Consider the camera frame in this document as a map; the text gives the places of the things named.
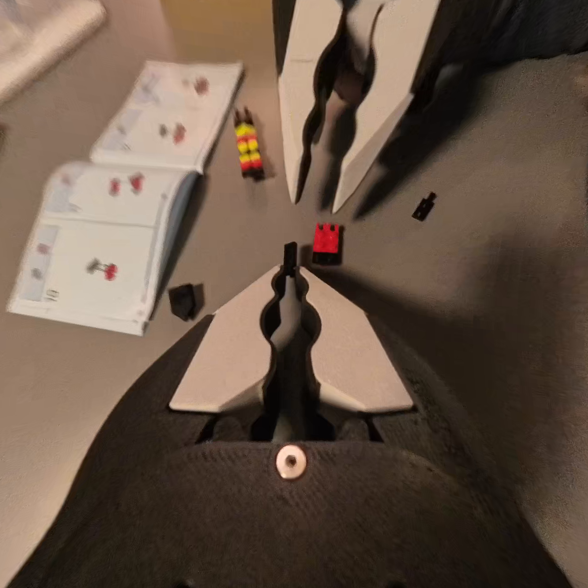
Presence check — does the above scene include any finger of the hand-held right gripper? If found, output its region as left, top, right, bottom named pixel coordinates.
left=278, top=0, right=345, bottom=205
left=332, top=0, right=442, bottom=214

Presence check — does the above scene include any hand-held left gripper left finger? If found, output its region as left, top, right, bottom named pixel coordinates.
left=169, top=266, right=285, bottom=413

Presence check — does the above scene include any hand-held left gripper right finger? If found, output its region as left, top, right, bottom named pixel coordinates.
left=299, top=266, right=414, bottom=413

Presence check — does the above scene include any small red black lego assembly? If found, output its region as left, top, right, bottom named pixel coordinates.
left=312, top=223, right=345, bottom=266

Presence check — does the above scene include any lego instruction booklet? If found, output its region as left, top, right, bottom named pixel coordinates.
left=7, top=60, right=244, bottom=336

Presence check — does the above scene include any black red yellow lego assembly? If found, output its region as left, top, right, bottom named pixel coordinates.
left=233, top=107, right=267, bottom=181

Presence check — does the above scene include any wooden book stand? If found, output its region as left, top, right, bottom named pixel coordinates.
left=0, top=0, right=107, bottom=104

